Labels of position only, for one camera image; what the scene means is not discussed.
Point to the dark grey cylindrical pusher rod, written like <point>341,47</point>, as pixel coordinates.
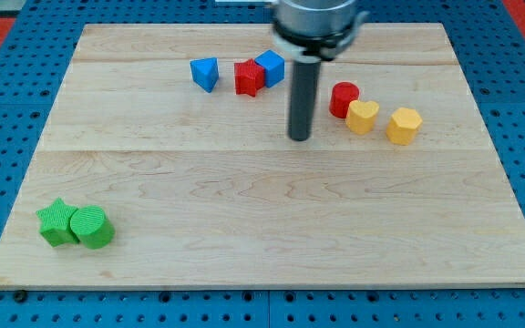
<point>304,82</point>

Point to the red star block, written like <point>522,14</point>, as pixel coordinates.
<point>248,77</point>

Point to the blue triangle block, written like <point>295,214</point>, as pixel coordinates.
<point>205,72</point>

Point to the green star block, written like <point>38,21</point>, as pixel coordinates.
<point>55,223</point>

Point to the blue cube block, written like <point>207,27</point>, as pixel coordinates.
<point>273,65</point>

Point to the red cylinder block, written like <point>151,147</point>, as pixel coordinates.
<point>343,93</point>

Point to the yellow heart block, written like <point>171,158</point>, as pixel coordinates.
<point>361,116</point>

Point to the yellow hexagon block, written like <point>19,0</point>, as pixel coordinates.
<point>403,126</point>

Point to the wooden board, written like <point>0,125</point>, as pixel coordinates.
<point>206,191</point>

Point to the green cylinder block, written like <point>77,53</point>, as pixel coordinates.
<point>92,227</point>

